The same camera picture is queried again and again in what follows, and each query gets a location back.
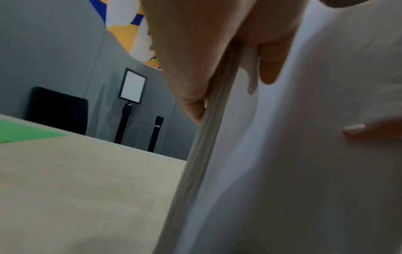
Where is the person's left hand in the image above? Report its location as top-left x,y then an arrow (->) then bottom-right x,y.
140,0 -> 312,126

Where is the white cloth with ribbed edge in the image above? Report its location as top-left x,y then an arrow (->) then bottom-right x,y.
152,0 -> 402,254

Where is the black chair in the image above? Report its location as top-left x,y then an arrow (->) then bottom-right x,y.
26,86 -> 89,136

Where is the green mat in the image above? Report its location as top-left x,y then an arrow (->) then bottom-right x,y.
0,118 -> 69,144

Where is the blue yellow white wall picture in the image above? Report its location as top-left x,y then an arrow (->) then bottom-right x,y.
88,0 -> 164,70

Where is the black post with sign frame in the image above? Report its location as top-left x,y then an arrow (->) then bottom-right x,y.
113,67 -> 148,144

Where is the black barrier post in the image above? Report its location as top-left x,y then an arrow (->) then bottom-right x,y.
147,115 -> 165,153

